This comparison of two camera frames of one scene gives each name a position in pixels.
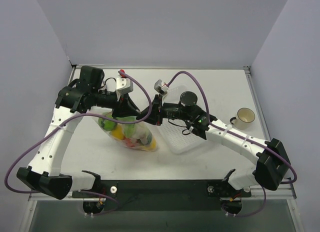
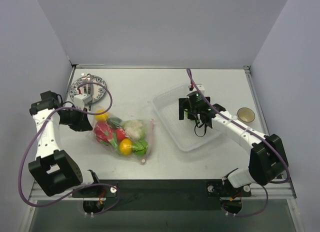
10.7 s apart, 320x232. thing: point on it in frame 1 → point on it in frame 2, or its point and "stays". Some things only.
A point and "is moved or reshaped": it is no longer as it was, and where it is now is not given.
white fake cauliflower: x=142 y=133 is moved or reshaped
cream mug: x=244 y=116 stays
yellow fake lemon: x=153 y=145 → x=126 y=146
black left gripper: x=119 y=105 → x=81 y=123
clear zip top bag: x=136 y=135 is moved or reshaped
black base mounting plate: x=163 y=195 stays
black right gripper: x=157 y=110 → x=182 y=108
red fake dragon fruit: x=129 y=142 → x=104 y=134
